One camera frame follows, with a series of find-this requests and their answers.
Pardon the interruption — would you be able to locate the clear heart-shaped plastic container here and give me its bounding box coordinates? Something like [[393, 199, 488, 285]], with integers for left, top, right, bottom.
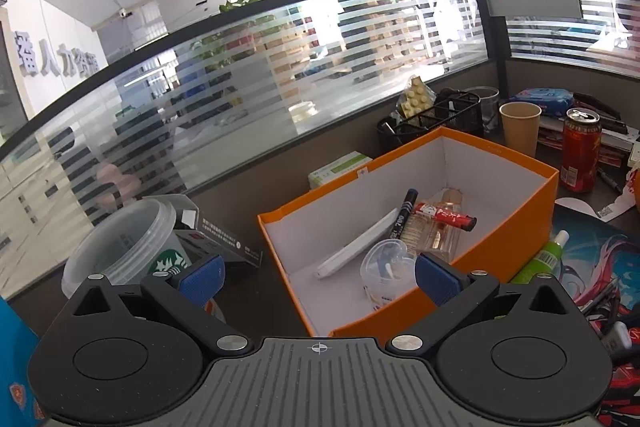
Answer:
[[360, 239, 416, 310]]

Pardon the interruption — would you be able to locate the red playing card box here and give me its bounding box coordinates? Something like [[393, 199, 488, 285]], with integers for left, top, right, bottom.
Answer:
[[414, 202, 477, 232]]

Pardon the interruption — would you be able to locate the green tube bottle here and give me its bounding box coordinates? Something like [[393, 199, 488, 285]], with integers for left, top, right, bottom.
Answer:
[[511, 230, 570, 284]]

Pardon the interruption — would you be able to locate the clear glass perfume bottle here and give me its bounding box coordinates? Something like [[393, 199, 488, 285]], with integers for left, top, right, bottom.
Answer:
[[418, 219, 461, 263]]

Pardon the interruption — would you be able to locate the black white carton box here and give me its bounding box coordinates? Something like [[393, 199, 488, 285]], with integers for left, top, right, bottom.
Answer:
[[149, 194, 262, 268]]

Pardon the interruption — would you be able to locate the cream lotion bottle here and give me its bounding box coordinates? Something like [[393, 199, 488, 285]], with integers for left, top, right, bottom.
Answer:
[[400, 213, 428, 259]]

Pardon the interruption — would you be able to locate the Starbucks plastic cup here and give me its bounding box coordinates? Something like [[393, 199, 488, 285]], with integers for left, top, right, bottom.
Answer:
[[61, 194, 226, 298]]

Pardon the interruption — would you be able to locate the black marker pen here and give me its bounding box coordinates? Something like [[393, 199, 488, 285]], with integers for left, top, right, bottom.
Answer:
[[388, 188, 419, 239]]

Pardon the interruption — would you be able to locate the white flat plastic stick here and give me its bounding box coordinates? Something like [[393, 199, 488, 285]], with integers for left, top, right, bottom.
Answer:
[[316, 208, 398, 279]]

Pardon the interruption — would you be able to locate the orange cardboard box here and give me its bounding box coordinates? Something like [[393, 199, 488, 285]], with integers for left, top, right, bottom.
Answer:
[[258, 128, 559, 343]]

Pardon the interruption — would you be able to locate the green white medicine box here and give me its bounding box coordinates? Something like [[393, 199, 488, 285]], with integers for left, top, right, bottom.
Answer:
[[308, 150, 372, 190]]

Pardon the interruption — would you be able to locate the black mesh desk organizer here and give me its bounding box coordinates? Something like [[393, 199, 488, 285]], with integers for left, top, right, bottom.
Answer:
[[375, 88, 484, 153]]

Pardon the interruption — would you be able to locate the brown paper cup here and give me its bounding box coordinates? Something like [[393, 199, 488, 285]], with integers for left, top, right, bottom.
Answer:
[[499, 102, 542, 157]]

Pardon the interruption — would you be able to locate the red drink can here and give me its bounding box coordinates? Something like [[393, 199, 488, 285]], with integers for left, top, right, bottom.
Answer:
[[560, 107, 602, 193]]

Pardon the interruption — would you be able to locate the cream building block plate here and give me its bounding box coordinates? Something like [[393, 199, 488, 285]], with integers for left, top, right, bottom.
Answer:
[[396, 76, 436, 119]]

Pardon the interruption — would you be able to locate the grey mesh waste bin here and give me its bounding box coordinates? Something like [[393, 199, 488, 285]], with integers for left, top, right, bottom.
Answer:
[[466, 86, 500, 134]]

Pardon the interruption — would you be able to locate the blue wet wipes pack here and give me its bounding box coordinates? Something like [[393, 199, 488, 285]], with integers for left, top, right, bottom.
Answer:
[[509, 88, 575, 118]]

